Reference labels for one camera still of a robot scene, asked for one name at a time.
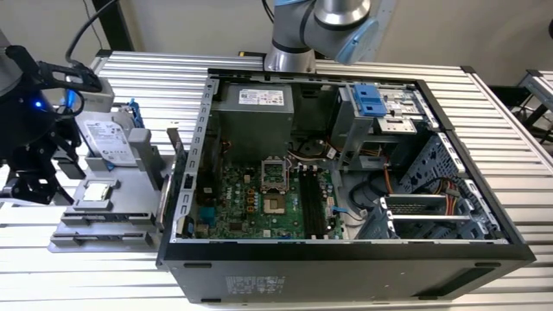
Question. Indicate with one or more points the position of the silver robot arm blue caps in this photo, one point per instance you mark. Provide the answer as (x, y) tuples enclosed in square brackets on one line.
[(337, 19)]

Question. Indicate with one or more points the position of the dark RAM stick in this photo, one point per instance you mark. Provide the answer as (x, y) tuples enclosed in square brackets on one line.
[(116, 215)]

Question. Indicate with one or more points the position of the blue chipset heatsink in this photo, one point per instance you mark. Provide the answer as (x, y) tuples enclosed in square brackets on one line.
[(206, 216)]

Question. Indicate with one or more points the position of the silver drive bay cage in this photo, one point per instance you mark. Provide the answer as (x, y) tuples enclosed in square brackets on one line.
[(354, 139)]

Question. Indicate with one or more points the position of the yellow black clamp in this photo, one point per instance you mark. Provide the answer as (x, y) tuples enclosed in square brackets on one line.
[(244, 53)]

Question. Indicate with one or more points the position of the black open PC case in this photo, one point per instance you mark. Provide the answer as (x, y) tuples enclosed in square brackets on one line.
[(302, 269)]

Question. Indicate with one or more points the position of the black case fan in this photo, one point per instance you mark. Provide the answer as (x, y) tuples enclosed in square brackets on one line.
[(213, 155)]

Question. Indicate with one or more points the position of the CPU socket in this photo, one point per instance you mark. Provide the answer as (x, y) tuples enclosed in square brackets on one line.
[(274, 204)]

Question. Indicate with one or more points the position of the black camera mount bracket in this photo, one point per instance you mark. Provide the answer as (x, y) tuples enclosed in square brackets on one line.
[(52, 74)]

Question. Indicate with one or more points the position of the grey parts rack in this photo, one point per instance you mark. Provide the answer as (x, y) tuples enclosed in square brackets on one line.
[(129, 201)]

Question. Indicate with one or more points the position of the silver CPU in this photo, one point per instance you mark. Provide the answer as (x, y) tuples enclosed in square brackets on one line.
[(97, 191)]

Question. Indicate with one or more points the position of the green motherboard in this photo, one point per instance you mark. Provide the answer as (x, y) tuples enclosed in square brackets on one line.
[(280, 223)]

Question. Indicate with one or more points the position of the green graphics card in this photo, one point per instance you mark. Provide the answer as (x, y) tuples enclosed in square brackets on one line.
[(180, 168)]

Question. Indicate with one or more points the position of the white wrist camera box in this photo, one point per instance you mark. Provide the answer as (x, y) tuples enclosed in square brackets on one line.
[(98, 101)]

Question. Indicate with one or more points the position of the grey power supply unit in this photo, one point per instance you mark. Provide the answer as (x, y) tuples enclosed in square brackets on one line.
[(254, 129)]

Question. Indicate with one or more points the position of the grey disk bay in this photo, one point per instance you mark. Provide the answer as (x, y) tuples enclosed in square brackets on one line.
[(428, 207)]

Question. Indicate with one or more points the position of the hard disk in blue carrier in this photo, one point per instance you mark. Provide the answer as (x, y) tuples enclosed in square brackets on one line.
[(105, 136)]

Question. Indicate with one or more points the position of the blue plastic disk carrier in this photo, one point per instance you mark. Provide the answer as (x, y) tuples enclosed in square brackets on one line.
[(366, 97)]

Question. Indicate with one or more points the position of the black vertical post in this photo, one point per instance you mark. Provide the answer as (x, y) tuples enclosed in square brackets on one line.
[(113, 26)]

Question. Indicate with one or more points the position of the aluminium side table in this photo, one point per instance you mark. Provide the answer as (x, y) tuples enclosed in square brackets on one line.
[(535, 81)]

